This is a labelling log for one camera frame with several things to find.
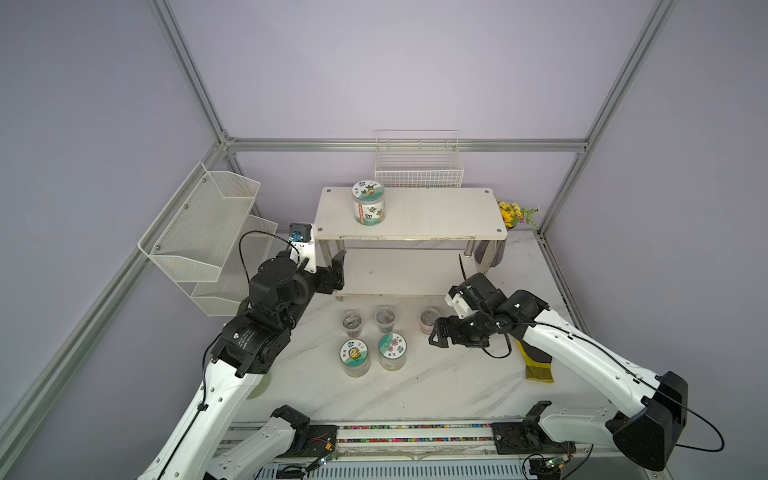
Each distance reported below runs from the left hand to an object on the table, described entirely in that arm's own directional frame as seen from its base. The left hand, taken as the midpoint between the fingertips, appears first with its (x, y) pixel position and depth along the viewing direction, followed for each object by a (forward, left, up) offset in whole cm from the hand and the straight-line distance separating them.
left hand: (322, 256), depth 64 cm
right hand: (-11, -29, -22) cm, 38 cm away
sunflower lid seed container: (-11, -5, -30) cm, 32 cm away
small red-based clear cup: (+3, -26, -32) cm, 42 cm away
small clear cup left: (+1, -3, -32) cm, 32 cm away
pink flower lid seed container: (-9, -15, -29) cm, 34 cm away
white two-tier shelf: (+9, -18, -5) cm, 20 cm away
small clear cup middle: (+3, -13, -32) cm, 35 cm away
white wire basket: (+45, -21, -3) cm, 50 cm away
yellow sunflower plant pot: (+28, -53, -12) cm, 61 cm away
